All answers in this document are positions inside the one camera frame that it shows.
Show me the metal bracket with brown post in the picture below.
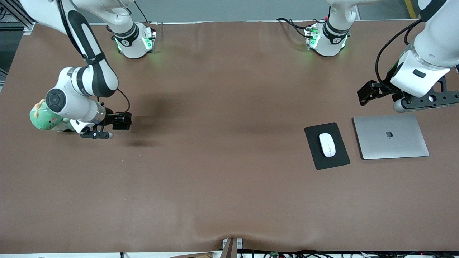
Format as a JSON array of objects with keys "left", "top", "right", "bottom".
[{"left": 222, "top": 237, "right": 243, "bottom": 258}]

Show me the white computer mouse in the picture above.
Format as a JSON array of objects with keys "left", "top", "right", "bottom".
[{"left": 319, "top": 133, "right": 337, "bottom": 158}]

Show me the thin black base cable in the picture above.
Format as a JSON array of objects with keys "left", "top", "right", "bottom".
[{"left": 134, "top": 0, "right": 150, "bottom": 24}]

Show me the green dinosaur plush toy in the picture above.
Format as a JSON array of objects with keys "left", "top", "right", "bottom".
[{"left": 29, "top": 99, "right": 80, "bottom": 132}]

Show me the black mouse pad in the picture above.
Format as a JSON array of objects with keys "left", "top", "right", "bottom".
[{"left": 304, "top": 122, "right": 351, "bottom": 171}]

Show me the aluminium frame with black struts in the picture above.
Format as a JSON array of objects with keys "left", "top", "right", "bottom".
[{"left": 0, "top": 0, "right": 36, "bottom": 35}]

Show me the silver laptop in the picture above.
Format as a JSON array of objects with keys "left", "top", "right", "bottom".
[{"left": 352, "top": 114, "right": 430, "bottom": 160}]

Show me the brown table cover mat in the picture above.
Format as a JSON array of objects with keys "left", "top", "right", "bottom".
[{"left": 0, "top": 20, "right": 459, "bottom": 253}]

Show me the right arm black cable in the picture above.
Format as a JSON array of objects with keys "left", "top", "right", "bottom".
[{"left": 115, "top": 88, "right": 131, "bottom": 114}]

